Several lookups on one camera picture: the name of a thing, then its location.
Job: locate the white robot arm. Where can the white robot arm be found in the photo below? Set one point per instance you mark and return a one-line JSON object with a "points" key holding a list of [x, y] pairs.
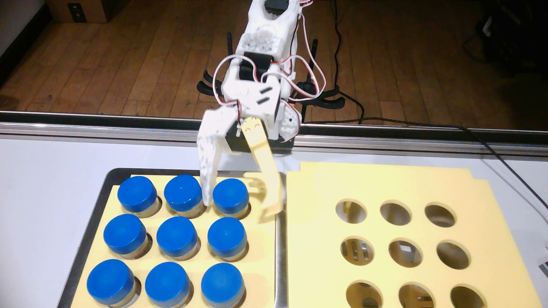
{"points": [[261, 40]]}

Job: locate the cardboard box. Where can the cardboard box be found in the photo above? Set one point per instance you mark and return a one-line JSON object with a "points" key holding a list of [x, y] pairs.
{"points": [[92, 10]]}

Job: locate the large yellow foam rack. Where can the large yellow foam rack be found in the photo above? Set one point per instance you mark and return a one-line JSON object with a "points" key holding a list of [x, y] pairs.
{"points": [[317, 256]]}

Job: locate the metal tray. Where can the metal tray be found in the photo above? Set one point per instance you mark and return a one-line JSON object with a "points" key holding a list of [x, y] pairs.
{"points": [[280, 256]]}

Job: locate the black bag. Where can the black bag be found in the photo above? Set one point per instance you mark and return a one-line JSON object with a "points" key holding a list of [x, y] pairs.
{"points": [[513, 38]]}

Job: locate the aluminium table edge rail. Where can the aluminium table edge rail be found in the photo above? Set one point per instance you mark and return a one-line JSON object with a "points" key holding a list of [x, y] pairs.
{"points": [[43, 128]]}

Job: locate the yellow foam rack in tray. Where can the yellow foam rack in tray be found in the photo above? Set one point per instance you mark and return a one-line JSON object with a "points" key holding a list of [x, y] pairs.
{"points": [[261, 265]]}

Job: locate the blue capped test tube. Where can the blue capped test tube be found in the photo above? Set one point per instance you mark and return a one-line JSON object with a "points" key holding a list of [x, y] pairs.
{"points": [[182, 192], [230, 196], [110, 281], [124, 233], [137, 194], [177, 235], [167, 284], [227, 236], [222, 284]]}

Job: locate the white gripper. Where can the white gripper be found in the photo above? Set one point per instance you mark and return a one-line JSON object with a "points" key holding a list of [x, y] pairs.
{"points": [[214, 129]]}

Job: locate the grey object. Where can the grey object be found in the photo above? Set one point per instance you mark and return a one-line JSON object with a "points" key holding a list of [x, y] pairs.
{"points": [[544, 268]]}

